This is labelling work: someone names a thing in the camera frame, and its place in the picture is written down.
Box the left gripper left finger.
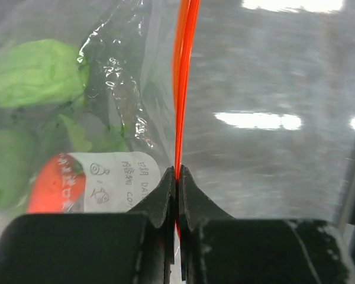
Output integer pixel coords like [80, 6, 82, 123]
[125, 165, 177, 228]

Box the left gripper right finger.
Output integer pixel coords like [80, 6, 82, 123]
[177, 165, 234, 233]

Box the orange carrot toy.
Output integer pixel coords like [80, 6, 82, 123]
[26, 153, 86, 214]

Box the clear zip top bag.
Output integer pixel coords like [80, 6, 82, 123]
[0, 1, 355, 234]

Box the small green fruit toy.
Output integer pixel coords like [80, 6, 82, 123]
[0, 38, 89, 108]

